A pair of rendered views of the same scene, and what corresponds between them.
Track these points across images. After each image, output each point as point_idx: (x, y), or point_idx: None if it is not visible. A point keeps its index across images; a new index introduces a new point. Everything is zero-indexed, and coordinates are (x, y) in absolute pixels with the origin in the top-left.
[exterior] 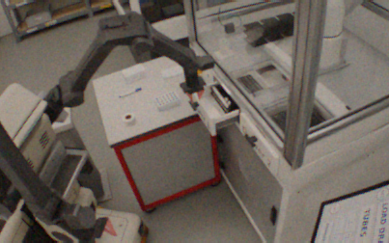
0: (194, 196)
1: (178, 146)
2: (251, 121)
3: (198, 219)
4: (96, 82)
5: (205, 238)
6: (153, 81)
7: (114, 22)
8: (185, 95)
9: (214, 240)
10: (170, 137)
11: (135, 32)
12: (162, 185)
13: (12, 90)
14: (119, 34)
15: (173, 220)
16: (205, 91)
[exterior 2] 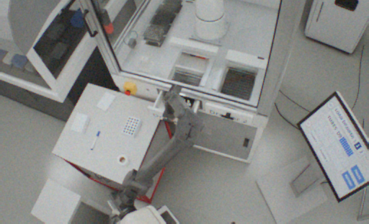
0: (165, 167)
1: (154, 148)
2: (218, 104)
3: (183, 178)
4: (57, 152)
5: (199, 185)
6: (100, 119)
7: (186, 128)
8: (137, 113)
9: (205, 181)
10: (150, 148)
11: (199, 123)
12: (153, 178)
13: (135, 221)
14: (195, 132)
15: (169, 191)
16: (158, 102)
